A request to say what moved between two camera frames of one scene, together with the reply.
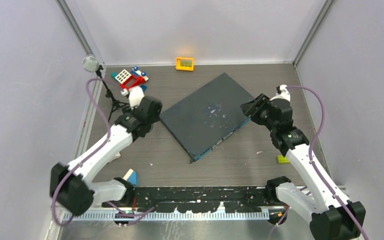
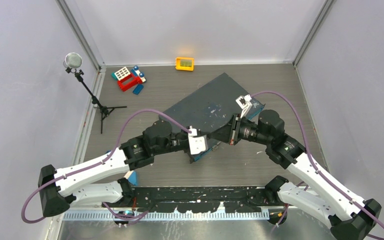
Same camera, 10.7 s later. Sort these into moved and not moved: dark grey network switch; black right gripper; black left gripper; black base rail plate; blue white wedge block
Moved: black right gripper; black left gripper
Not moved: dark grey network switch; black base rail plate; blue white wedge block
